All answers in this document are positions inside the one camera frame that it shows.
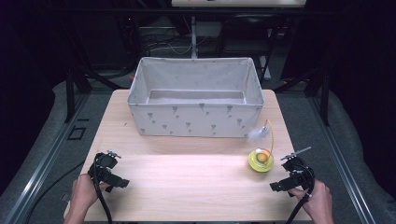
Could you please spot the black office chair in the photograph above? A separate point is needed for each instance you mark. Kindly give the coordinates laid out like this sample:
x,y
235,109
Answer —
x,y
246,34

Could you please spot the white metal pole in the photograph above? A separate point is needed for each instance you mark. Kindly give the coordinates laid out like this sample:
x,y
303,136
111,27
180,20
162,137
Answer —
x,y
194,37

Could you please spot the aluminium floor rail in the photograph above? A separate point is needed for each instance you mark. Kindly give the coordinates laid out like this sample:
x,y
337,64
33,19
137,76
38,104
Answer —
x,y
342,161
43,161

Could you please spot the black metal stand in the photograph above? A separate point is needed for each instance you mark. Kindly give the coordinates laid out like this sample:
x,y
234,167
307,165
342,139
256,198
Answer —
x,y
323,93
70,93

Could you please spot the short black tape strip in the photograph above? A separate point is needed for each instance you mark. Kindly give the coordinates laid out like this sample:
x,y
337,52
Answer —
x,y
83,119

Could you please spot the person's left hand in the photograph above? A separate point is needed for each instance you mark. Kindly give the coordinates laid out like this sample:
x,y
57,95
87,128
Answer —
x,y
84,193

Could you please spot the grey printed fabric storage box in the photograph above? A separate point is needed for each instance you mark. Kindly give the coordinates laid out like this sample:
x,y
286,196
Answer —
x,y
193,121

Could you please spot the yellow feather cat toy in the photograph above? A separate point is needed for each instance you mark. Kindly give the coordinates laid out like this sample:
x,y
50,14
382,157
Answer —
x,y
261,161

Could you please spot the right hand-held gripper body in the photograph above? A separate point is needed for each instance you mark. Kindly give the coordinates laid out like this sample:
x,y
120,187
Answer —
x,y
299,171

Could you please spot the person's right hand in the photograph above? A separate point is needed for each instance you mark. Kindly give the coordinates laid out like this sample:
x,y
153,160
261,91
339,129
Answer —
x,y
319,202

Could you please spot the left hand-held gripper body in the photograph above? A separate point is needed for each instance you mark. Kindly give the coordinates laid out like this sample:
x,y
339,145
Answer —
x,y
104,163

